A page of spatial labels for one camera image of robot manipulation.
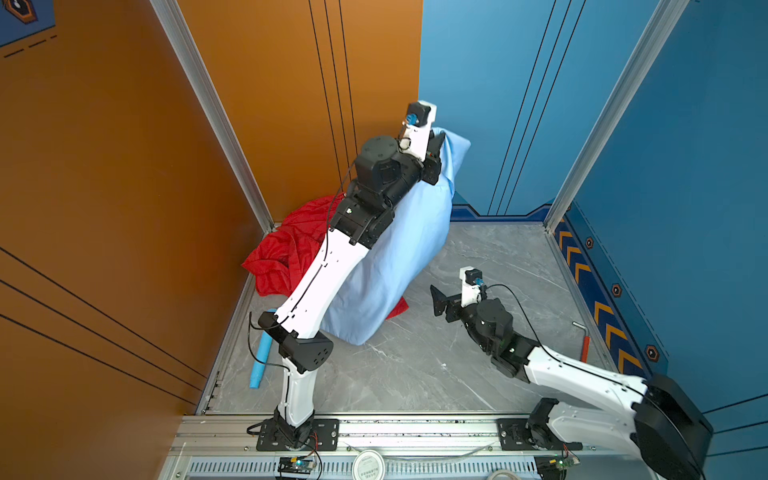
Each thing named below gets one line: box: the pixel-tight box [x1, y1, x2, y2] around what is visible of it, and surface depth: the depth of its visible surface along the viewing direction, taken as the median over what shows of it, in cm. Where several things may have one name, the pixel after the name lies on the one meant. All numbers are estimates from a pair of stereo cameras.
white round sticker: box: [352, 449, 386, 480], surface depth 65 cm
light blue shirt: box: [320, 130, 470, 346], surface depth 73 cm
